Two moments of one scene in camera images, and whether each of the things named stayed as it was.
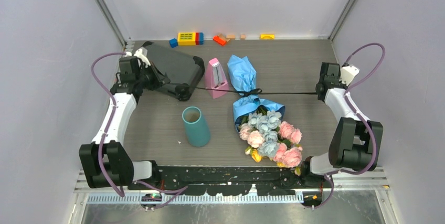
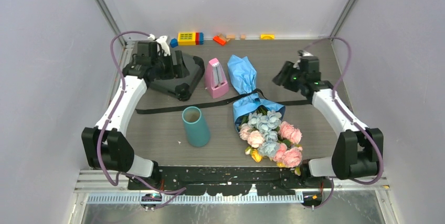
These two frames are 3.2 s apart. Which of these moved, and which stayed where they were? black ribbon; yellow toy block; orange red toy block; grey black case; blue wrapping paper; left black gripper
Moved: black ribbon; left black gripper
Stayed: blue wrapping paper; grey black case; yellow toy block; orange red toy block
